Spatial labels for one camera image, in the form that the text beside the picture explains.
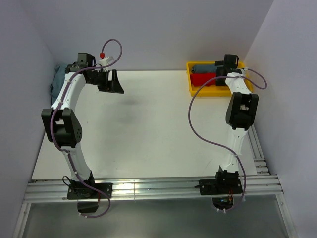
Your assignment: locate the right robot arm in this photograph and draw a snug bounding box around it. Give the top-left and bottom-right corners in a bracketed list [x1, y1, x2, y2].
[214, 54, 259, 193]

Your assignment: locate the aluminium side rail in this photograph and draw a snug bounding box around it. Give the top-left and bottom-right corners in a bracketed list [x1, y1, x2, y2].
[248, 126, 271, 176]

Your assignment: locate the aluminium front rail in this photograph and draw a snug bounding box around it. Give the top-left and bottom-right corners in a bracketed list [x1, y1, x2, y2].
[23, 175, 283, 203]

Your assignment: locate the rolled dark grey t shirt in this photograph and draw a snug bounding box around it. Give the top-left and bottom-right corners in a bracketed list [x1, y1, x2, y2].
[191, 64, 217, 74]

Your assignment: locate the yellow plastic tray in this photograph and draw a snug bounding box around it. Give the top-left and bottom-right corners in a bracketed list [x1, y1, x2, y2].
[186, 60, 256, 98]

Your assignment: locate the light blue t shirt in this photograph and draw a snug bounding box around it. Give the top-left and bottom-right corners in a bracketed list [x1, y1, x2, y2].
[50, 64, 68, 105]

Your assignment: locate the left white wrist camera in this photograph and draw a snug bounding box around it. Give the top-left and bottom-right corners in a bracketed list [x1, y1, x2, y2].
[99, 53, 114, 66]

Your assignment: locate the red t shirt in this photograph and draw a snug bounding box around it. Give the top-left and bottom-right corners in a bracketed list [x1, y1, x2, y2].
[190, 73, 216, 87]

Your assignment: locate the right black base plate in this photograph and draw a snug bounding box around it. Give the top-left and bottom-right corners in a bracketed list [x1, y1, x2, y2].
[195, 179, 243, 195]

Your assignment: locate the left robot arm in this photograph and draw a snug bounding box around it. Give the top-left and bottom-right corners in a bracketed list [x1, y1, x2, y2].
[41, 53, 124, 198]

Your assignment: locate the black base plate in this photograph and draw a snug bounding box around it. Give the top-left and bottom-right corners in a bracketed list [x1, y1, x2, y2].
[195, 179, 243, 195]
[67, 182, 113, 200]

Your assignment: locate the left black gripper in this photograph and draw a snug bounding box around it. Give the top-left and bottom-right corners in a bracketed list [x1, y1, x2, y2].
[87, 69, 124, 94]

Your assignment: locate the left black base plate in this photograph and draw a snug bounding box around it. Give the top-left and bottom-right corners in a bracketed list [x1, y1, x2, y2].
[67, 182, 113, 200]

